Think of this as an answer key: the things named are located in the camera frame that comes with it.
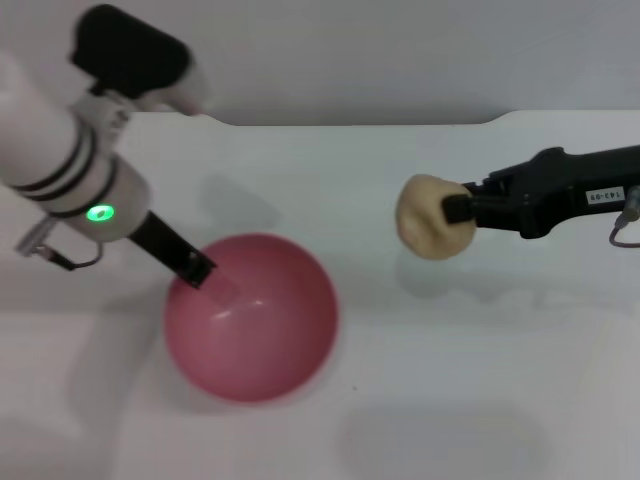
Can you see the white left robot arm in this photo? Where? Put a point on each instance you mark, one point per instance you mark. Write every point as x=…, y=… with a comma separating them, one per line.
x=60, y=165

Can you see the pink bowl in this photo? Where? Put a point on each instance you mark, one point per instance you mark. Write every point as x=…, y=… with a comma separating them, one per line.
x=260, y=330

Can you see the round egg yolk pastry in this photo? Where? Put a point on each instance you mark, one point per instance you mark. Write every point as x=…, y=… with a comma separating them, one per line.
x=425, y=220

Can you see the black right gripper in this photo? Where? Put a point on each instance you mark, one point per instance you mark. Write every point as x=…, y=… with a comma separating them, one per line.
x=565, y=185

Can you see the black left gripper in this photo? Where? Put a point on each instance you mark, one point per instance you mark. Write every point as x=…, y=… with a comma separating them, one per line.
x=162, y=240

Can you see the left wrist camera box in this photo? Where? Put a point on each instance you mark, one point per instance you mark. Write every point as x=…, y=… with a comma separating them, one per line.
x=140, y=60

